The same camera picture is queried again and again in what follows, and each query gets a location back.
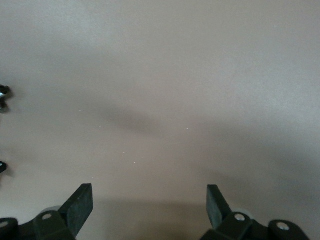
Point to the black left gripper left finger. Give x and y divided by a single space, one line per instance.
78 212

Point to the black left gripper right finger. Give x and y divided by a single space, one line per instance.
217 212

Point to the brown table cover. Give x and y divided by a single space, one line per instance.
160 100

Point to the black switch with white face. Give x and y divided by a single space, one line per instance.
2 169

